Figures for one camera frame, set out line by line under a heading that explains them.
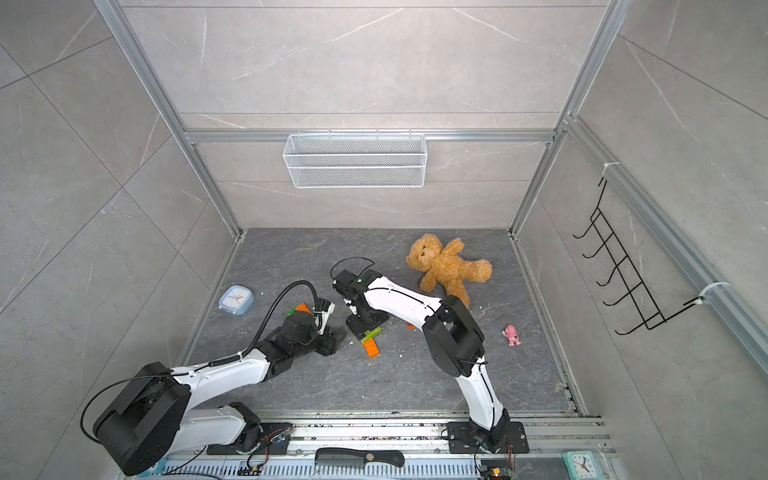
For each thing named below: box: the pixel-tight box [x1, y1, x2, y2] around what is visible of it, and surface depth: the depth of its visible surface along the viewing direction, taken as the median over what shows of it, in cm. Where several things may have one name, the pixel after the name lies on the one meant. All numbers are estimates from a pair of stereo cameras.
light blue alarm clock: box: [218, 285, 255, 316], surface depth 100 cm
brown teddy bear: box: [406, 234, 493, 309], surface depth 102 cm
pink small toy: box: [502, 324, 521, 347], surface depth 91 cm
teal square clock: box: [562, 450, 604, 480], surface depth 70 cm
